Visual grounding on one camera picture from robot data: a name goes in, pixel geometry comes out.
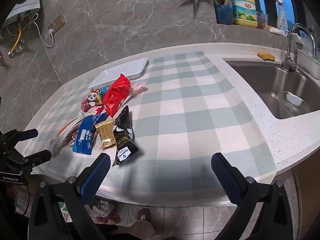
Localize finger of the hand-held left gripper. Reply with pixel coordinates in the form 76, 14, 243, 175
15, 149, 52, 174
0, 129, 39, 148

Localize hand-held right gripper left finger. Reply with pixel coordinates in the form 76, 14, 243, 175
28, 152, 112, 240

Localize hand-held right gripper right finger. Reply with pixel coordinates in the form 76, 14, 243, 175
211, 152, 294, 240

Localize dark blue cake packet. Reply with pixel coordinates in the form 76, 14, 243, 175
72, 112, 108, 155

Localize gold snack packet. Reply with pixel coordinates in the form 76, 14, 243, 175
94, 119, 116, 150

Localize black snack packet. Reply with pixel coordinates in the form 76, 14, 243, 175
112, 105, 139, 167

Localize red white snack packet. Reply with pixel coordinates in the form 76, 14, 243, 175
85, 105, 104, 116

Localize blue panda snack packet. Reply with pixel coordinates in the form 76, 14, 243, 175
80, 85, 110, 114

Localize pink snack packet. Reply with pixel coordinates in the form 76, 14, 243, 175
130, 82, 147, 95

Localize white plastic tray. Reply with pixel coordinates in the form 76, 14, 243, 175
87, 57, 148, 88

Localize crumpled rag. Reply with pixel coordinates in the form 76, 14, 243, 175
91, 199, 119, 224

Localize person's beige slipper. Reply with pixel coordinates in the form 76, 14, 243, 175
130, 208, 155, 238

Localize green white checkered tablecloth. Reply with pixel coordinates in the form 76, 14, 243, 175
25, 51, 278, 207

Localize wooden cabinet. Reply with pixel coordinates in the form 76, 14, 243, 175
291, 159, 320, 240

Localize glass bowl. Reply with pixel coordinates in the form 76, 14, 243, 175
277, 91, 313, 117

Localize stainless steel sink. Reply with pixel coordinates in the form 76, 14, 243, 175
222, 57, 320, 120

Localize white plastic piece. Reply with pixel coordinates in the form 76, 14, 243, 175
287, 92, 302, 107

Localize yellow sponge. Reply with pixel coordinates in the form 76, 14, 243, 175
257, 52, 275, 61

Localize white water heater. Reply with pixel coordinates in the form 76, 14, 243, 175
0, 0, 41, 28

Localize chrome faucet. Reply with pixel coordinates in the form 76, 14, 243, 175
282, 23, 316, 72

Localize white sink caddy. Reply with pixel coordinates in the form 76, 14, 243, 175
296, 47, 320, 79

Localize white cloth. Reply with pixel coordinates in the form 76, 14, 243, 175
266, 25, 288, 35

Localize small clear bag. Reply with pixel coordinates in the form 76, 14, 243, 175
257, 12, 269, 29

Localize blue utensil holder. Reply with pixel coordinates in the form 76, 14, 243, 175
215, 4, 234, 25

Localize white spray bottle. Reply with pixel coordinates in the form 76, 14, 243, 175
274, 0, 289, 30

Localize yellow dish soap bottle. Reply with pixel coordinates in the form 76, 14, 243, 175
229, 0, 258, 28

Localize yellow hose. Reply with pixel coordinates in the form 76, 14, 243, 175
9, 26, 23, 57

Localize white plug cable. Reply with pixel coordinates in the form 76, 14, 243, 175
32, 14, 55, 48

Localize beige wall socket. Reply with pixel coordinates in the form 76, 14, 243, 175
47, 15, 66, 34

